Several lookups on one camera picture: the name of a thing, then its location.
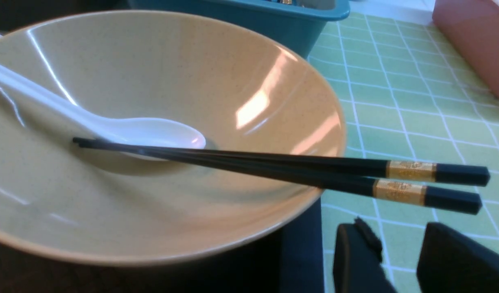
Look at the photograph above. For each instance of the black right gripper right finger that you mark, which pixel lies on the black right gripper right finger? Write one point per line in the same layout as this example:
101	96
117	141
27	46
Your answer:
451	262

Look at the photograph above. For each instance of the black chopstick gold band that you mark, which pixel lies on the black chopstick gold band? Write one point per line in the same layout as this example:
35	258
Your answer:
404	191
456	174

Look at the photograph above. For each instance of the beige noodle bowl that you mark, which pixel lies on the beige noodle bowl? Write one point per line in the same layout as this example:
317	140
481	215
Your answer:
241	90

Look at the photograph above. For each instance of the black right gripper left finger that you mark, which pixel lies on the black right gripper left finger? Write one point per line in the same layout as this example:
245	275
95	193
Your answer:
357	260

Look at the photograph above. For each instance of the teal plastic chopstick bin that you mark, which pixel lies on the teal plastic chopstick bin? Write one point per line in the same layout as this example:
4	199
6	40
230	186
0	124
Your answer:
296	24

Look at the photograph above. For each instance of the white ceramic soup spoon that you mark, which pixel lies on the white ceramic soup spoon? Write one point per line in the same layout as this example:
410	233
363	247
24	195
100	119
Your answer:
135	137

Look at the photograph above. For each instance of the pink plastic box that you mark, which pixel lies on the pink plastic box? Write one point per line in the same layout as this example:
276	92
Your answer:
472	27

